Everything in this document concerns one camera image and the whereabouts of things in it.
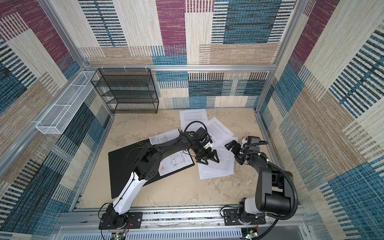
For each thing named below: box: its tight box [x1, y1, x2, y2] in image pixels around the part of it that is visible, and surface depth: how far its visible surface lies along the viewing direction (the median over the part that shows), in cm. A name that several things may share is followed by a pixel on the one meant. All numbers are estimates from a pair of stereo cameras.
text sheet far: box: [179, 108, 208, 132], surface depth 119 cm
